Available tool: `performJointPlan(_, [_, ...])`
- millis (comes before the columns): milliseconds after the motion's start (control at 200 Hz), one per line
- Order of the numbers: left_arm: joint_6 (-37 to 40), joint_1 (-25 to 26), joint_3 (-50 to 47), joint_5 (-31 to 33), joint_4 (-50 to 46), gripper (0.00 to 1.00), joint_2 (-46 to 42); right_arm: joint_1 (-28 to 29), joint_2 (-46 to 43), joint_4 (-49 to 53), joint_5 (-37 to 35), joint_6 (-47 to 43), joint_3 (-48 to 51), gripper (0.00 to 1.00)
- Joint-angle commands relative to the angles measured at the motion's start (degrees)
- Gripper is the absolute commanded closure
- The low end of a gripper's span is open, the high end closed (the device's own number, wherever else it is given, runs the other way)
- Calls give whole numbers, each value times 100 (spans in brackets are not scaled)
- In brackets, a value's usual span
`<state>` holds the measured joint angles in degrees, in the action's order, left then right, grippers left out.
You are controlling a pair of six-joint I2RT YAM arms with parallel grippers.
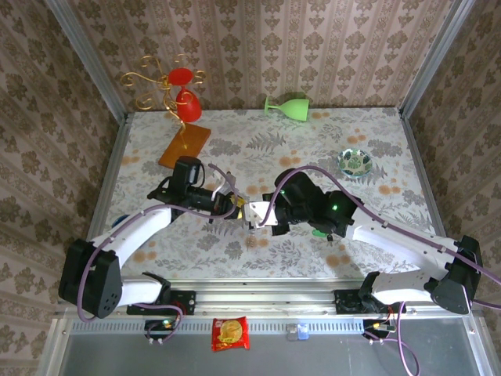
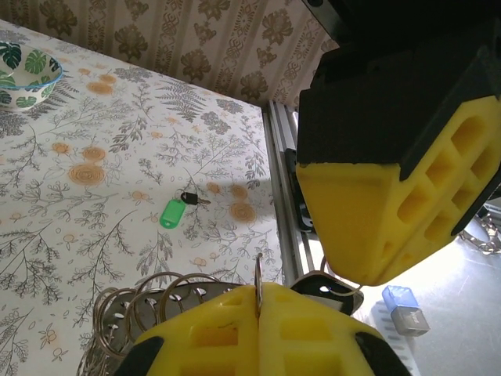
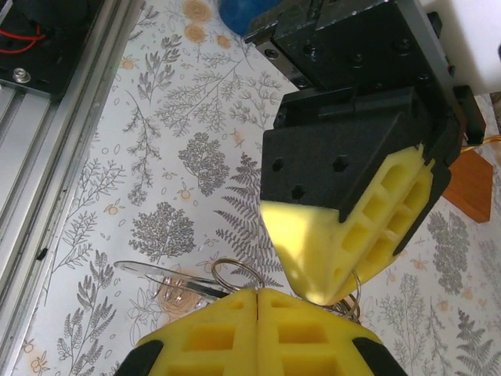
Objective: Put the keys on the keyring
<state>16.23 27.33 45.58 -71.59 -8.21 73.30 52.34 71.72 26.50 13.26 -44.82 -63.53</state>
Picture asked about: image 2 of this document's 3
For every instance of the black-head brass key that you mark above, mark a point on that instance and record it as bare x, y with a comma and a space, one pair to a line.
309, 286

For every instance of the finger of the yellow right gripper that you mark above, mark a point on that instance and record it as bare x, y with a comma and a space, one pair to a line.
352, 203
475, 188

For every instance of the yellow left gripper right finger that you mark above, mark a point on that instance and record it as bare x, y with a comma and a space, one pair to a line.
305, 325

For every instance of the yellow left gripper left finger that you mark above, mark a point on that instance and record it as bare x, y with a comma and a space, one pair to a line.
219, 313

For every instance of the leaf pattern bowl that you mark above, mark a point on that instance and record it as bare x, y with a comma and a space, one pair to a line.
35, 62

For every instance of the blue silver USB stick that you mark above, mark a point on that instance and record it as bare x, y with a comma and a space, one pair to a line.
411, 317

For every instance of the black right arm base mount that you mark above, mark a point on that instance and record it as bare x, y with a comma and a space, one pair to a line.
305, 219

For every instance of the long aluminium base rail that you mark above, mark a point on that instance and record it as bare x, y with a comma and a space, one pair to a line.
280, 129

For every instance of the perforated metal strip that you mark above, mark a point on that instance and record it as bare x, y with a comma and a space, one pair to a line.
391, 352

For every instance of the metal keyring plate with rings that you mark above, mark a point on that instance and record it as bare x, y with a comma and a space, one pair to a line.
258, 282

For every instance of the green tag with black key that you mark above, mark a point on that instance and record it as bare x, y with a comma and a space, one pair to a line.
172, 211

